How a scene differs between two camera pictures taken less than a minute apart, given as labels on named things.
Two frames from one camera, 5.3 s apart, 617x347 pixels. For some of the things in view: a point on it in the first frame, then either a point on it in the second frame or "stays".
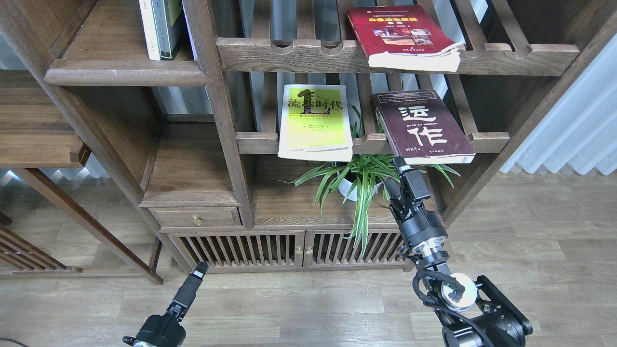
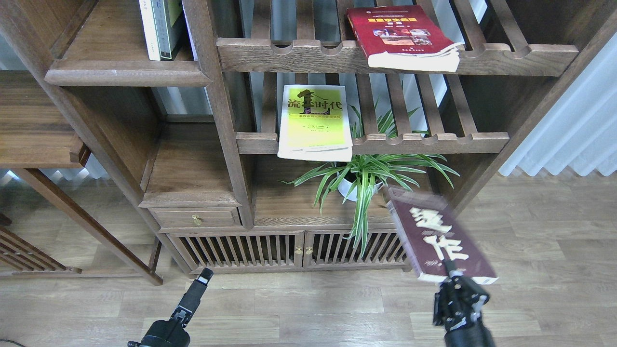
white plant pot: x=345 y=186 stays
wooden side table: x=33 y=135 stays
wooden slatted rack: x=20 y=255 stays
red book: x=404 y=37 stays
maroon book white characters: x=421 y=128 -> x=432 y=233
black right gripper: x=418 y=227 -> x=458 y=302
